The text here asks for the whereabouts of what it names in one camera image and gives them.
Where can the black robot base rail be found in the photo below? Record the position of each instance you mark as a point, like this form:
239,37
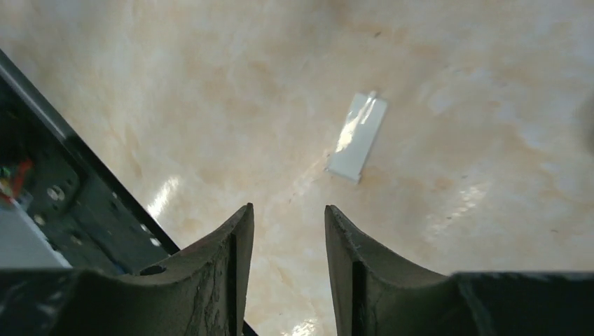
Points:
58,187

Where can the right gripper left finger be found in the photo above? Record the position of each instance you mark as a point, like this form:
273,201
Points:
200,290

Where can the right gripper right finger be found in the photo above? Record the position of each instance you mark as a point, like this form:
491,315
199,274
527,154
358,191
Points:
375,291

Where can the white battery cover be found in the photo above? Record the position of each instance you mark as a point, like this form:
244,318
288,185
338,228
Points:
362,123

